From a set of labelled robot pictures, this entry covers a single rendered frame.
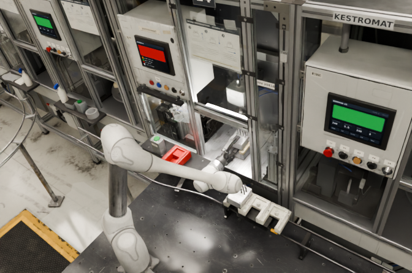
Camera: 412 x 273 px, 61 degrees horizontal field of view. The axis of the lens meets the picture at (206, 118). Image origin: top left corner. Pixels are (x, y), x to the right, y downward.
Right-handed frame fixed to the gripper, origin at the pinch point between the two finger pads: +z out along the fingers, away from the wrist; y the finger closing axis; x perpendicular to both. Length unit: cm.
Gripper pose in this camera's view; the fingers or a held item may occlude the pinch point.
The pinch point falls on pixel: (236, 143)
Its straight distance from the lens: 224.6
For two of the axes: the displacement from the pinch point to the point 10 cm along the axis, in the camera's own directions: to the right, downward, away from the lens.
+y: -1.3, -7.6, -6.4
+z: 5.9, -5.8, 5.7
